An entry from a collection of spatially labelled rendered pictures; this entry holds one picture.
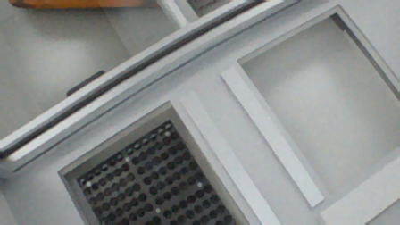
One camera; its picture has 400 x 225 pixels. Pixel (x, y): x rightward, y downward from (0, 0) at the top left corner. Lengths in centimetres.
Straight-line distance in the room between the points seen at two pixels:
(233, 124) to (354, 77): 28
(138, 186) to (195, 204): 10
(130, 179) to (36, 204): 16
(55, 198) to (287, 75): 44
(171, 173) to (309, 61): 32
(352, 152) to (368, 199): 19
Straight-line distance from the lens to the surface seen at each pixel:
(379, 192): 66
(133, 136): 81
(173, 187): 72
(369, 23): 79
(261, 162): 67
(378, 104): 86
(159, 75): 69
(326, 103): 84
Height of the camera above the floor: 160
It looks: 75 degrees down
